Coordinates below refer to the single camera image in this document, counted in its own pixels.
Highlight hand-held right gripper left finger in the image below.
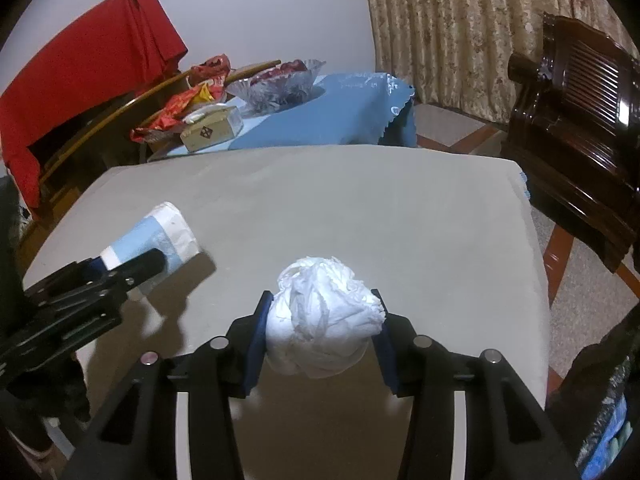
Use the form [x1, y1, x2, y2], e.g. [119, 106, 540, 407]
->
[62, 290, 275, 480]

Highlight white and blue paper cup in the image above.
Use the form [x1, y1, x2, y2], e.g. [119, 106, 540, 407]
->
[100, 201, 202, 302]

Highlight red cloth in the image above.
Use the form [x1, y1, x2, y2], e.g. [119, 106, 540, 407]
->
[0, 0, 189, 212]

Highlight red plastic bag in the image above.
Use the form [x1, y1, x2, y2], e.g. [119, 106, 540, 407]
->
[189, 55, 232, 87]

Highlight clear bag with red item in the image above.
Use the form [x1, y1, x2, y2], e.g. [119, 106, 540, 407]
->
[227, 58, 327, 112]

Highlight dark wooden armchair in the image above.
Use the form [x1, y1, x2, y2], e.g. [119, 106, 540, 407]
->
[502, 12, 640, 274]

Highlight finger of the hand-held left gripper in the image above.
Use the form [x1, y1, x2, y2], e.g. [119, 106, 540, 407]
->
[22, 256, 111, 307]
[75, 250, 167, 307]

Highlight red snack packets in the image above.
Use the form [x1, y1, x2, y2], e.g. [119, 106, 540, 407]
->
[131, 77, 227, 144]

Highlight beige small box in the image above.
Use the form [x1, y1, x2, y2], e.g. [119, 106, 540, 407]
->
[179, 106, 244, 154]

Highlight beige patterned curtain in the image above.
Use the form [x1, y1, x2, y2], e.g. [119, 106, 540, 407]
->
[361, 0, 617, 124]

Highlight white tissue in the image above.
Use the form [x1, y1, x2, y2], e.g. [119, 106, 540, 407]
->
[265, 256, 387, 380]

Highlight blue plastic bag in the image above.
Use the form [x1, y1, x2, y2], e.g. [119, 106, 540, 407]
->
[580, 395, 632, 477]

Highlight grey tablecloth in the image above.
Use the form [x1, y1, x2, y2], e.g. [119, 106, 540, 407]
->
[22, 145, 551, 480]

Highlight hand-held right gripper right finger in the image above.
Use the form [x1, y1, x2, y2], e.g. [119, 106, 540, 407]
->
[370, 289, 583, 480]

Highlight light wooden chair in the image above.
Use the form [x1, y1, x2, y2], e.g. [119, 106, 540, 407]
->
[30, 59, 282, 222]

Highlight blue tablecloth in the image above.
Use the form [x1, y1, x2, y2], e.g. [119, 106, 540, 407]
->
[150, 72, 419, 162]

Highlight black bag-lined trash bin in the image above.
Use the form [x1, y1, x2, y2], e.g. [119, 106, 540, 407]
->
[545, 310, 640, 480]

